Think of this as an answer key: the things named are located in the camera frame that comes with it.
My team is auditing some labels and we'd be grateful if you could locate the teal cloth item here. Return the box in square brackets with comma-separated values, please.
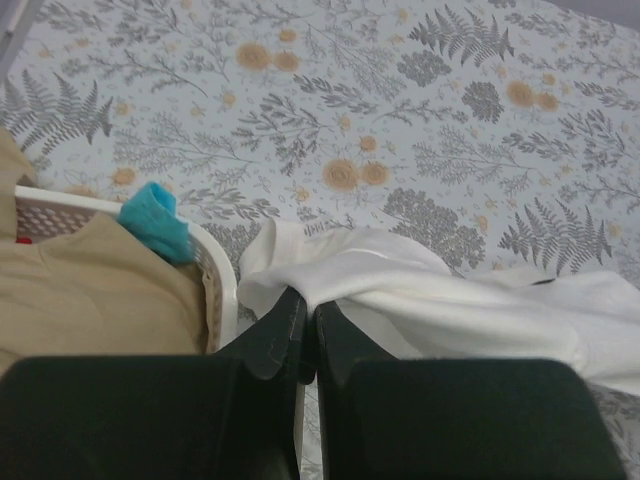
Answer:
[117, 182, 194, 265]

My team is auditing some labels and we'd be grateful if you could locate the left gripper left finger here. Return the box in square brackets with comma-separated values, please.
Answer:
[1, 289, 306, 479]

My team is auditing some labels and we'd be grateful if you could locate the floral table cloth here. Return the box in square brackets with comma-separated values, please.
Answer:
[0, 0, 640, 480]

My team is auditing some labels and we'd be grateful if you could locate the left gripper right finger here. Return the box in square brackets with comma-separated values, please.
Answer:
[314, 302, 626, 479]

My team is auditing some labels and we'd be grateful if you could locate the white laundry basket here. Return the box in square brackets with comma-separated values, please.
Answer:
[13, 184, 306, 451]

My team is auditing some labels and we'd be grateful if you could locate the aluminium frame rail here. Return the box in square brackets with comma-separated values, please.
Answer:
[0, 0, 42, 81]

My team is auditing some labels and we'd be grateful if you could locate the beige t shirt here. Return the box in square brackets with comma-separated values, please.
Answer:
[1, 131, 219, 371]

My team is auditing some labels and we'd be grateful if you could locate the white t shirt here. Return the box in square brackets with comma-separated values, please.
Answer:
[237, 220, 639, 395]

